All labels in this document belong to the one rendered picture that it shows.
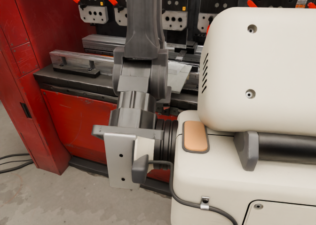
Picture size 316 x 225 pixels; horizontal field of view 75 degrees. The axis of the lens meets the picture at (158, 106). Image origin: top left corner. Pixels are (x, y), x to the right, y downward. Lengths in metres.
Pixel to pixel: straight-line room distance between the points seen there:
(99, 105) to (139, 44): 0.92
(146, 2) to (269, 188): 0.31
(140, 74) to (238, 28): 0.20
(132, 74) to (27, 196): 1.65
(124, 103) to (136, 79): 0.05
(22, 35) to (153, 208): 1.37
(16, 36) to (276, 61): 1.30
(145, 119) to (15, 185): 1.78
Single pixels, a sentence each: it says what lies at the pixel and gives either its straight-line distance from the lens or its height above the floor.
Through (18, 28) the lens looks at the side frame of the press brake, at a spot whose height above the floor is 1.13.
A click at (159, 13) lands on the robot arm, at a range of 0.49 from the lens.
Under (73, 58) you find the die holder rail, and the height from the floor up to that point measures 0.95.
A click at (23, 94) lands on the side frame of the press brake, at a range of 1.47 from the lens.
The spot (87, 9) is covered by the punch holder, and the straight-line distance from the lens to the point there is 1.17.
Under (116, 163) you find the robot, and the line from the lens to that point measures 0.34.
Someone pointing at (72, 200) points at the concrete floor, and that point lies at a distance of 1.77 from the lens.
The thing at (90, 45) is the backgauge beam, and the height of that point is 0.94.
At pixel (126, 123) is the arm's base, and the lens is 0.33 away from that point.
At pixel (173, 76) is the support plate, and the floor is 1.00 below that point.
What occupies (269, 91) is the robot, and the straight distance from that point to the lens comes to 0.24.
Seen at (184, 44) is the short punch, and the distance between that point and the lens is 1.04.
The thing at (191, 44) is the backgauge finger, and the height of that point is 1.03.
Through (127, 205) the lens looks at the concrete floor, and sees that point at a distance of 1.65.
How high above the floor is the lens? 1.43
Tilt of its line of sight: 35 degrees down
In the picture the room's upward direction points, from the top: straight up
